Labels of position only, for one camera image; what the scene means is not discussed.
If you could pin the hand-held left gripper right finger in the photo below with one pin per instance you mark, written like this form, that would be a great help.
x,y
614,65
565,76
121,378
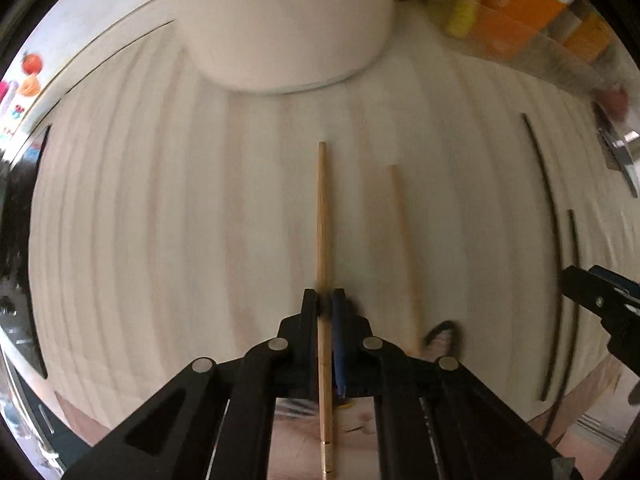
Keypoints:
x,y
341,345

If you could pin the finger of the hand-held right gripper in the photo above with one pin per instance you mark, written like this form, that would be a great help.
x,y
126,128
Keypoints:
x,y
587,292
617,280

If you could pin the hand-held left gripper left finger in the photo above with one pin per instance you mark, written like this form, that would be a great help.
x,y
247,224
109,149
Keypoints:
x,y
310,320

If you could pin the dark brown chopstick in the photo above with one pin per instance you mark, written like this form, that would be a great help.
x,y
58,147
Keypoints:
x,y
570,360

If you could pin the light wooden chopstick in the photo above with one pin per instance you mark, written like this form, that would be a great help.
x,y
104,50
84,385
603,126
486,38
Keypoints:
x,y
323,210
402,240

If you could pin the beige cylindrical utensil holder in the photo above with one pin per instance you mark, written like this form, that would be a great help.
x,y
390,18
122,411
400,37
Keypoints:
x,y
280,20

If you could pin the striped cat print tablecloth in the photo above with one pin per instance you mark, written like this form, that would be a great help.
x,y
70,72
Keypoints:
x,y
175,210

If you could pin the red tomato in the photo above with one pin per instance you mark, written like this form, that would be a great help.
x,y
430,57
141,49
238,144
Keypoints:
x,y
614,102

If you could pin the orange white packet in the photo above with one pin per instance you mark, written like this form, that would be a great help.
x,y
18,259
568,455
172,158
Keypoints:
x,y
520,15

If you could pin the black gas stove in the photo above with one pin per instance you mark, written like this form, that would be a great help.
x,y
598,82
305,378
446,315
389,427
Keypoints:
x,y
20,260

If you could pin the group of colourful wall stickers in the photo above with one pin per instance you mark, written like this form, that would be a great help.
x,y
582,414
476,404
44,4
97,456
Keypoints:
x,y
25,85

